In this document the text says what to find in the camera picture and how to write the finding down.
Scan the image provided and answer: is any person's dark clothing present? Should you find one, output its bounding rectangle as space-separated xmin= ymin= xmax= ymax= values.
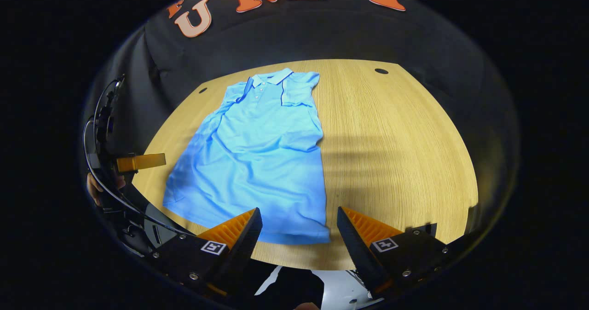
xmin=239 ymin=259 xmax=325 ymax=310

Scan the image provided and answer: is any thin black cable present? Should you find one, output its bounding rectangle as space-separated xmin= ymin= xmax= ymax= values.
xmin=83 ymin=78 xmax=191 ymax=237

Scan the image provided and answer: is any light blue polo T-shirt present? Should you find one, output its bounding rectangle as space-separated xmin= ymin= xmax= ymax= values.
xmin=162 ymin=68 xmax=331 ymax=245

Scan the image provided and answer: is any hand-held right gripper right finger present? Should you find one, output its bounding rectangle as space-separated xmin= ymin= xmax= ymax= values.
xmin=336 ymin=206 xmax=454 ymax=300

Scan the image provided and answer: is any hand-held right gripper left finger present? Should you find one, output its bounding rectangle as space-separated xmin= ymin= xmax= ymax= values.
xmin=145 ymin=207 xmax=264 ymax=299

